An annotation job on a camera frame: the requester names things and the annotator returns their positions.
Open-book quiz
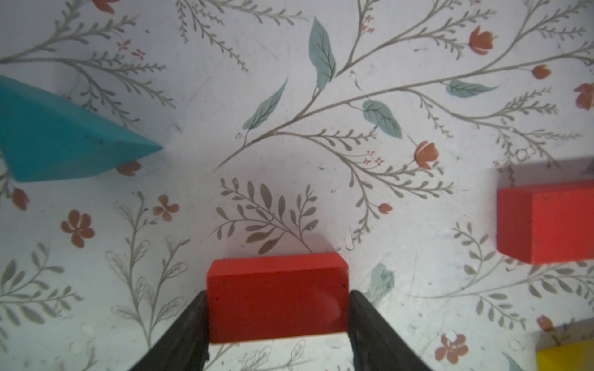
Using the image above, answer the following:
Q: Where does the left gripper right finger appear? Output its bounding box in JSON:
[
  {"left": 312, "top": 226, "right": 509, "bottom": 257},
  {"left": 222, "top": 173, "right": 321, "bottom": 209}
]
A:
[{"left": 347, "top": 290, "right": 430, "bottom": 371}]

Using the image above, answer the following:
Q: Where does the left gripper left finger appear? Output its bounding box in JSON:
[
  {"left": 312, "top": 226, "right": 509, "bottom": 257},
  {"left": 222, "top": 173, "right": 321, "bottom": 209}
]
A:
[{"left": 130, "top": 291, "right": 210, "bottom": 371}]

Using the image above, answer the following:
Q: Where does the red block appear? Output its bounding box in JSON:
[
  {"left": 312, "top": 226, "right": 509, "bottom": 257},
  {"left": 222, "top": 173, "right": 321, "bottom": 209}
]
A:
[
  {"left": 497, "top": 180, "right": 593, "bottom": 265},
  {"left": 207, "top": 253, "right": 350, "bottom": 344}
]

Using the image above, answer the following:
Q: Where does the yellow rectangular block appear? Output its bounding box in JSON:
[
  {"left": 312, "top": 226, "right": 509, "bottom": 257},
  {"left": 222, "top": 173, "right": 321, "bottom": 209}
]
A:
[{"left": 537, "top": 339, "right": 594, "bottom": 371}]

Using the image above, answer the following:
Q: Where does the teal triangular block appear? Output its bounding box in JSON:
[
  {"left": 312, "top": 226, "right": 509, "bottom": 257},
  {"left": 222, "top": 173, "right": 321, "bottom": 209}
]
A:
[{"left": 1, "top": 77, "right": 162, "bottom": 182}]

